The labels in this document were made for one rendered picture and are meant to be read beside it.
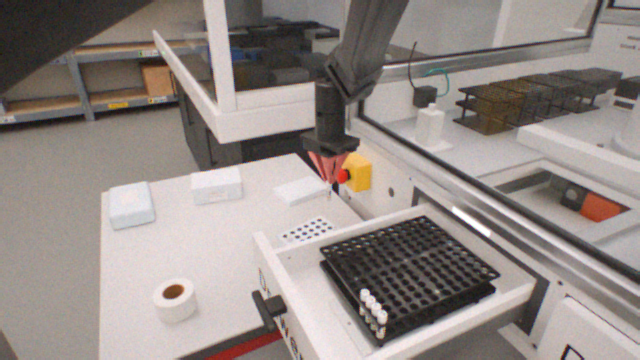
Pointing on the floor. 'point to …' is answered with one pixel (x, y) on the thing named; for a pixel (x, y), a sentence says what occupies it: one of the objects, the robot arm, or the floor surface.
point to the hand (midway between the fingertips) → (329, 178)
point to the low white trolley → (202, 266)
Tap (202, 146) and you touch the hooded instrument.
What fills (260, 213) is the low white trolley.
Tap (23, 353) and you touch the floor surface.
